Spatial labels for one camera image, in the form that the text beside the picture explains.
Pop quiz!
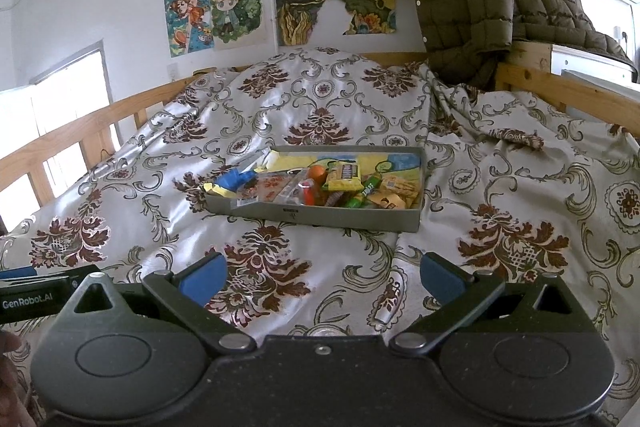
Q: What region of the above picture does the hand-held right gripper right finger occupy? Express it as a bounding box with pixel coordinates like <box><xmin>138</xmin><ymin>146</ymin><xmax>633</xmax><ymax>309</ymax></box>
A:
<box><xmin>389</xmin><ymin>252</ymin><xmax>583</xmax><ymax>355</ymax></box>

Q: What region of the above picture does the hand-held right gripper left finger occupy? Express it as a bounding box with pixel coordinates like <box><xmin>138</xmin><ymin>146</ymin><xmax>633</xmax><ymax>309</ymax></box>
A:
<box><xmin>60</xmin><ymin>253</ymin><xmax>257</xmax><ymax>355</ymax></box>

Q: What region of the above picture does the yellow biscuit packet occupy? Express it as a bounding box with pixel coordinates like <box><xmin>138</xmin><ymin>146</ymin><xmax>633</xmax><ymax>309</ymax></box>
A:
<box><xmin>374</xmin><ymin>189</ymin><xmax>408</xmax><ymax>211</ymax></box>
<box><xmin>382</xmin><ymin>174</ymin><xmax>416</xmax><ymax>198</ymax></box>

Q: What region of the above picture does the green snack tube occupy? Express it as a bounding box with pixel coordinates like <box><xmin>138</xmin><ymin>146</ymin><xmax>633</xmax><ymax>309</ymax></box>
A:
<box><xmin>345</xmin><ymin>177</ymin><xmax>383</xmax><ymax>210</ymax></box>

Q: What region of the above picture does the clear snack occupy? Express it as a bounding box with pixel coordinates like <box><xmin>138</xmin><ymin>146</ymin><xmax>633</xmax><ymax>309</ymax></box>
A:
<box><xmin>280</xmin><ymin>168</ymin><xmax>311</xmax><ymax>206</ymax></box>

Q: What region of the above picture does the yellow snack packet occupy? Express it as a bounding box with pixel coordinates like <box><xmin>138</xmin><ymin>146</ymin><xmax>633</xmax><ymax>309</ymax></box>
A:
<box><xmin>325</xmin><ymin>159</ymin><xmax>362</xmax><ymax>192</ymax></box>

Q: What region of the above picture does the person's left hand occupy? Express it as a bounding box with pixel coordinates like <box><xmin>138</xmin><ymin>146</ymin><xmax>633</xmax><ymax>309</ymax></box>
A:
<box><xmin>0</xmin><ymin>332</ymin><xmax>33</xmax><ymax>427</ymax></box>

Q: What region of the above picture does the bright window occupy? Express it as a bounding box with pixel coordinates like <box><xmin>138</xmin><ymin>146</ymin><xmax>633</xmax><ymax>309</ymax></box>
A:
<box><xmin>0</xmin><ymin>42</ymin><xmax>121</xmax><ymax>233</ymax></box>

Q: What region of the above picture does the floral patterned blanket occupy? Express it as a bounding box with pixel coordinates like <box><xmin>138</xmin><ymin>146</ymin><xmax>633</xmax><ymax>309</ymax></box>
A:
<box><xmin>0</xmin><ymin>47</ymin><xmax>640</xmax><ymax>427</ymax></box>

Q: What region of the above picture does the white cabinet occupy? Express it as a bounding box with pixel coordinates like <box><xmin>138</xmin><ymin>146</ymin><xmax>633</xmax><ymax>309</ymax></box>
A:
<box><xmin>550</xmin><ymin>43</ymin><xmax>640</xmax><ymax>92</ymax></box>

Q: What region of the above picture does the wooden bed frame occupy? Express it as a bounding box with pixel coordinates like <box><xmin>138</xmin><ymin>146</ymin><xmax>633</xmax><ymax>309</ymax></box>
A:
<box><xmin>0</xmin><ymin>39</ymin><xmax>640</xmax><ymax>238</ymax></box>

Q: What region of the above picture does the girl with fish wall poster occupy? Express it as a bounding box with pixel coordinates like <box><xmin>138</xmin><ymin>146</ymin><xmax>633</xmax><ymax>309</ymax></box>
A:
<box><xmin>165</xmin><ymin>0</ymin><xmax>213</xmax><ymax>58</ymax></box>

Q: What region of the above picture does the blond character wall poster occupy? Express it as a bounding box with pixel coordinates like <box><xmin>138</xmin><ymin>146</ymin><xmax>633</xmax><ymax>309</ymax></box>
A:
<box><xmin>207</xmin><ymin>0</ymin><xmax>263</xmax><ymax>50</ymax></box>

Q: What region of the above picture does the torn swirly wall poster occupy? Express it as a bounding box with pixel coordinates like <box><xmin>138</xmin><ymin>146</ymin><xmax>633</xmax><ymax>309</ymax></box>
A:
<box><xmin>274</xmin><ymin>0</ymin><xmax>397</xmax><ymax>48</ymax></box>

